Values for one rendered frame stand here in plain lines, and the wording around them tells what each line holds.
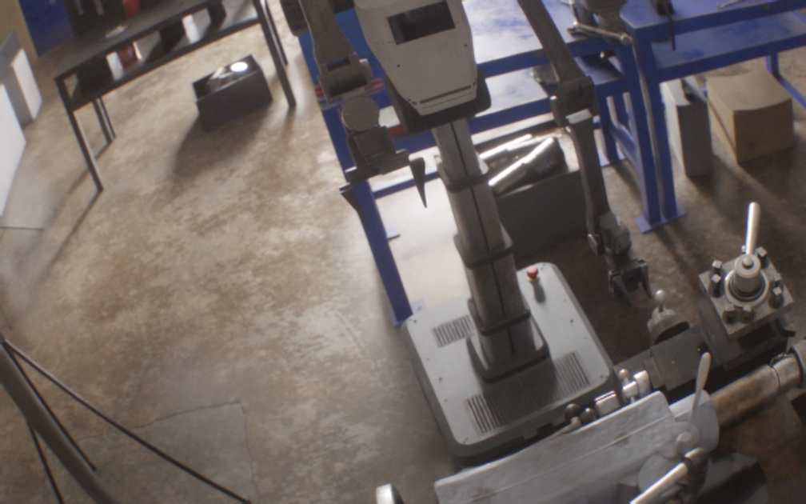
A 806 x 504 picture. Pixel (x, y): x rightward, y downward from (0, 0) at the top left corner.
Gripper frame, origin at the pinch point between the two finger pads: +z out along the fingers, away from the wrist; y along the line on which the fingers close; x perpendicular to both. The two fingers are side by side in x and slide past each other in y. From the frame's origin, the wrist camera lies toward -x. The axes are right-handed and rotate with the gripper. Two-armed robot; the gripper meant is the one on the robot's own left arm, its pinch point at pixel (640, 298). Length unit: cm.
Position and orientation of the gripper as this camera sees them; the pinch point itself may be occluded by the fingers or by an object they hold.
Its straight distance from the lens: 200.5
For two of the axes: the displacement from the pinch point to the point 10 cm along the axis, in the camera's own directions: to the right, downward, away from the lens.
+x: 2.3, 7.6, 6.1
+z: 1.9, 5.8, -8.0
